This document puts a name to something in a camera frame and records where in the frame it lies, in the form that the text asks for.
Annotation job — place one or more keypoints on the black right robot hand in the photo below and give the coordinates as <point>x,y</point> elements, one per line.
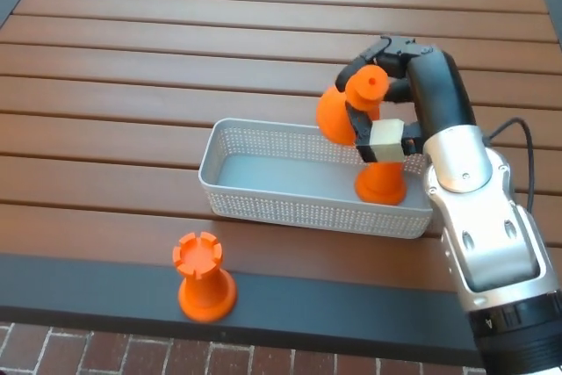
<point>439,89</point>

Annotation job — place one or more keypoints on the orange tall slender chess piece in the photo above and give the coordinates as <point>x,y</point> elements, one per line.
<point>333,116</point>

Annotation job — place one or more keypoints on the orange stout smooth-topped chess piece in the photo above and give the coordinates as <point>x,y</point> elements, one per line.
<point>379,186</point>

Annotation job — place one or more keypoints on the white perforated plastic basket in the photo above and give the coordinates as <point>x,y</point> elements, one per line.
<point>272,173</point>

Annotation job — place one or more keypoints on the orange notched rook chess piece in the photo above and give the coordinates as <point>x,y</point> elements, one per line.
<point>206,291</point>

